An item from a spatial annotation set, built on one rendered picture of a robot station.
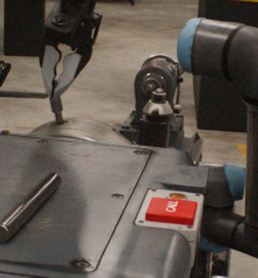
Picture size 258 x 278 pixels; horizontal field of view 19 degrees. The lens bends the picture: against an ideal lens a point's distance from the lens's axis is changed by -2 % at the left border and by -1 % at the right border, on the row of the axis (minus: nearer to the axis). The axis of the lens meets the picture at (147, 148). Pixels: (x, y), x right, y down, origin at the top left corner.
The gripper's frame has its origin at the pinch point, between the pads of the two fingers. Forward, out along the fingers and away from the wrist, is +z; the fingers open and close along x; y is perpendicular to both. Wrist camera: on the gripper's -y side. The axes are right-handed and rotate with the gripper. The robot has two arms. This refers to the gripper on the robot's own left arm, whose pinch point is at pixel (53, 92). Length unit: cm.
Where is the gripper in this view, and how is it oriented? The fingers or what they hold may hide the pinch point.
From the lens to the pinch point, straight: 130.2
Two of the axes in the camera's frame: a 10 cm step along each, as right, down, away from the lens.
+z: -2.8, 9.1, 3.1
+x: -9.5, -3.0, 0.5
